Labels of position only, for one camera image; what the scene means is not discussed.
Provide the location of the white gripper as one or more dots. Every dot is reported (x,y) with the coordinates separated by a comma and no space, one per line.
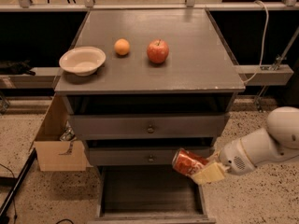
(233,158)

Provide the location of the red coke can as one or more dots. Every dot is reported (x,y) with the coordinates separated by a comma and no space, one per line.
(188,163)

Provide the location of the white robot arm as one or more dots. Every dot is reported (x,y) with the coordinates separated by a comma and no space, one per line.
(278,143)

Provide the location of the grey open bottom drawer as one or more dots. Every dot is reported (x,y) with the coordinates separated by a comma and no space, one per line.
(150,194)

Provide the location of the grey drawer cabinet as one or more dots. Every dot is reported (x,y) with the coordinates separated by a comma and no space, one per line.
(198,76)

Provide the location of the grey middle drawer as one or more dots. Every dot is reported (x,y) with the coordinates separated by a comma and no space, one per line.
(114,156)

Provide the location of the grey top drawer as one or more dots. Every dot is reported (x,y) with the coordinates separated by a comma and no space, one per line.
(99,127)

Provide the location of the red apple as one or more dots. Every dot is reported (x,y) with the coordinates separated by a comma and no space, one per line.
(157,51)

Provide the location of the orange fruit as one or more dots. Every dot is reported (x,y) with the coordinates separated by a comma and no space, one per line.
(122,47)

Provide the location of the cardboard box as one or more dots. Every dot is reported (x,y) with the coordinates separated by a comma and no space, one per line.
(53,152)

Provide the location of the white bowl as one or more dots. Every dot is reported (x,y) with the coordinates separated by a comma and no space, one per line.
(82,61)

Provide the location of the black pole on floor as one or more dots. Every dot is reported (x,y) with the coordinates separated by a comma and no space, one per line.
(14,184)

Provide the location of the black bag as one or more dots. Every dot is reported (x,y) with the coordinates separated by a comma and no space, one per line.
(16,68)

